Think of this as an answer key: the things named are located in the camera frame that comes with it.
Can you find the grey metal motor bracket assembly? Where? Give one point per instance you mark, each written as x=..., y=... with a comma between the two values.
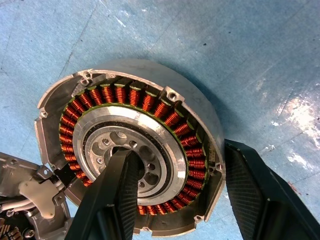
x=10, y=180

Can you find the silver motor housing copper coils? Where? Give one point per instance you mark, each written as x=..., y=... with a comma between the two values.
x=200, y=82

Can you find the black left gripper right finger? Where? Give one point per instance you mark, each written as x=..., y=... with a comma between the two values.
x=262, y=200

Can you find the blue table cover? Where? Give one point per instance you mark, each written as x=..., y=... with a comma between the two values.
x=225, y=37

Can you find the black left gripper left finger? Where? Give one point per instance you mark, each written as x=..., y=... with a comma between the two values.
x=105, y=195

